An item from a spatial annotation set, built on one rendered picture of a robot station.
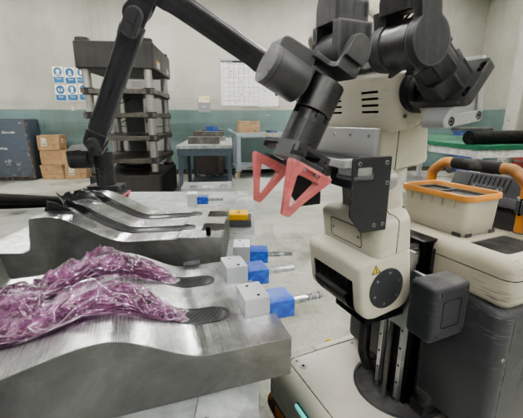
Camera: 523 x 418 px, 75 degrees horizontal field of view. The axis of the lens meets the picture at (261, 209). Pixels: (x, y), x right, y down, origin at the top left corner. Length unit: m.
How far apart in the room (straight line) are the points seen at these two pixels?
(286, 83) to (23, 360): 0.44
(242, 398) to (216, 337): 0.08
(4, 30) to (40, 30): 0.62
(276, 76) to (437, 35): 0.26
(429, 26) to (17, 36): 7.95
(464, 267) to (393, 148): 0.37
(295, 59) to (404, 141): 0.43
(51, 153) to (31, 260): 6.82
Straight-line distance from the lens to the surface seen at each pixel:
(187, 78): 7.30
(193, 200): 1.28
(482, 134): 3.61
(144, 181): 4.77
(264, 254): 0.75
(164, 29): 7.48
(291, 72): 0.49
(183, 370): 0.44
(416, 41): 0.60
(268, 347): 0.45
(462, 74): 0.69
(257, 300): 0.48
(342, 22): 0.54
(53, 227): 0.79
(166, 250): 0.72
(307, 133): 0.50
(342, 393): 1.25
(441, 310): 0.91
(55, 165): 7.61
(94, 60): 4.88
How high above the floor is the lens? 1.12
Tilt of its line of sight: 15 degrees down
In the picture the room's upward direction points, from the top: straight up
